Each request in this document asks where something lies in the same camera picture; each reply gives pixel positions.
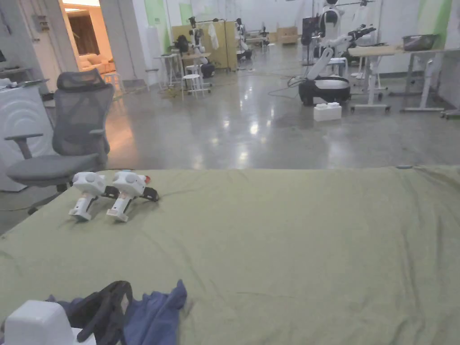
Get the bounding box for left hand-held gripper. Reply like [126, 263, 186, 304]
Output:
[3, 280, 134, 345]

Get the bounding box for dark blue shirt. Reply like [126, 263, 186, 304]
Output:
[44, 279, 188, 345]

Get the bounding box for spare white hand-held gripper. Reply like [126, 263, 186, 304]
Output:
[106, 170, 159, 222]
[68, 172, 119, 221]

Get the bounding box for grey mesh office chair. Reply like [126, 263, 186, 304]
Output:
[4, 68, 115, 216]

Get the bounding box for bed with pale green sheet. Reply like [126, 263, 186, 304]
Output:
[0, 164, 460, 345]

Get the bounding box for white washing machine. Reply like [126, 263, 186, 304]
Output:
[0, 80, 55, 192]

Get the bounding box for white round stool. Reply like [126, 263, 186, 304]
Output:
[181, 73, 206, 101]

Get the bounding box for white high table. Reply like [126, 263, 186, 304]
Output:
[154, 53, 182, 88]

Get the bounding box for white robot with black base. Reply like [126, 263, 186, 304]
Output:
[234, 17, 254, 61]
[187, 16, 217, 79]

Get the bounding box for white plastic block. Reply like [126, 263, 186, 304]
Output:
[313, 102, 342, 123]

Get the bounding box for white humanoid robot, black base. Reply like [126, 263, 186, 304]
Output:
[297, 0, 377, 107]

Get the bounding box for cardboard carton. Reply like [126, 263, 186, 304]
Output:
[276, 27, 299, 45]

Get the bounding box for wooden table with white legs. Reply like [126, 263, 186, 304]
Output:
[348, 44, 460, 114]

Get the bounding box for grey plastic bin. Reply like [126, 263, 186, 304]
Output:
[402, 34, 438, 52]

